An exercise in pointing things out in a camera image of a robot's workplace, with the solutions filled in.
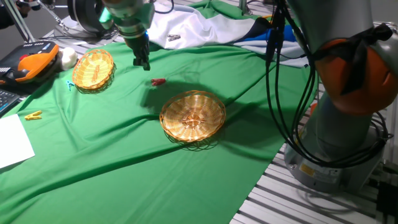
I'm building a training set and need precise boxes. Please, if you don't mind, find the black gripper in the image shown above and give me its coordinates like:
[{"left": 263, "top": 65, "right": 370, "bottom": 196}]
[{"left": 124, "top": 30, "right": 152, "bottom": 72}]

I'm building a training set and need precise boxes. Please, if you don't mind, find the black keyboard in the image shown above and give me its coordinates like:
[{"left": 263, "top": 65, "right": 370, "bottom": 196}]
[{"left": 0, "top": 88, "right": 22, "bottom": 118}]

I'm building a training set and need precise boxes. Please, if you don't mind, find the white paper sheet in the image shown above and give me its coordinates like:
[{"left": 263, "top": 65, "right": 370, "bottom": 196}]
[{"left": 0, "top": 113, "right": 36, "bottom": 170}]

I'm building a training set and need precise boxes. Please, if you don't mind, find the blue and navy cloth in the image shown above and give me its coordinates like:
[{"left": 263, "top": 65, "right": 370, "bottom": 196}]
[{"left": 236, "top": 17, "right": 298, "bottom": 43}]

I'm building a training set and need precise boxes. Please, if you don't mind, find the orange black teach pendant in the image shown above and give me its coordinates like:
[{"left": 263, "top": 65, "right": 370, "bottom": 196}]
[{"left": 0, "top": 40, "right": 60, "bottom": 85}]

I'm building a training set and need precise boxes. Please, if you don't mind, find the yellow clothespin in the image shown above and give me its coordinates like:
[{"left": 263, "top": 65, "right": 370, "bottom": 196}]
[{"left": 24, "top": 110, "right": 43, "bottom": 121}]

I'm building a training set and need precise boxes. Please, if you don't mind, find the large round wicker basket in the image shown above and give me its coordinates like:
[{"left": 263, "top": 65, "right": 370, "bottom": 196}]
[{"left": 159, "top": 90, "right": 227, "bottom": 143}]

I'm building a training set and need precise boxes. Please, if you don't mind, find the bare hand of operator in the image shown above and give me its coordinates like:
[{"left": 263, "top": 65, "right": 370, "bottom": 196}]
[{"left": 15, "top": 0, "right": 41, "bottom": 11}]

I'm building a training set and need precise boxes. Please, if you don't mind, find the black sleeved forearm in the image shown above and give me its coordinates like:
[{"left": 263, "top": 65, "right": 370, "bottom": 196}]
[{"left": 0, "top": 4, "right": 17, "bottom": 30}]

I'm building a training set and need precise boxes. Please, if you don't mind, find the white soft ball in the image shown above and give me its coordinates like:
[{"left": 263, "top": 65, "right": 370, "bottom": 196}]
[{"left": 58, "top": 47, "right": 78, "bottom": 72}]

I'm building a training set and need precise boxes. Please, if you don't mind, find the small round wicker basket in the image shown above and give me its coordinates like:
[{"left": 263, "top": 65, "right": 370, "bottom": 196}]
[{"left": 72, "top": 49, "right": 115, "bottom": 91}]

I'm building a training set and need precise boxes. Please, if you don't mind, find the aluminium frame post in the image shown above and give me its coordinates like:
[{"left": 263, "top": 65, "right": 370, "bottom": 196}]
[
  {"left": 238, "top": 0, "right": 253, "bottom": 16},
  {"left": 1, "top": 0, "right": 35, "bottom": 44}
]

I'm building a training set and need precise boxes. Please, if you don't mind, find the black connector box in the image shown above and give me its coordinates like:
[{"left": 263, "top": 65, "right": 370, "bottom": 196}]
[{"left": 376, "top": 182, "right": 398, "bottom": 218}]

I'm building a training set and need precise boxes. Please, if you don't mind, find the green cloth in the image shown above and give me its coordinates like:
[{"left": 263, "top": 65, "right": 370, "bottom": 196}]
[{"left": 0, "top": 0, "right": 320, "bottom": 224}]

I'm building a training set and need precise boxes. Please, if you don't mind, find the black round haptic device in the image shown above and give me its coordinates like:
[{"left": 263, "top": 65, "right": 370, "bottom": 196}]
[{"left": 39, "top": 0, "right": 119, "bottom": 46}]

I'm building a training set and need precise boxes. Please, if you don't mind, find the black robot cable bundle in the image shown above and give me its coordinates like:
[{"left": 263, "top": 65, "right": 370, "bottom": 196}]
[{"left": 266, "top": 0, "right": 391, "bottom": 169}]

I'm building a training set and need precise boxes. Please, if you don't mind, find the white cloth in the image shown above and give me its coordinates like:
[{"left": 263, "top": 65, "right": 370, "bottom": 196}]
[{"left": 147, "top": 1, "right": 312, "bottom": 68}]

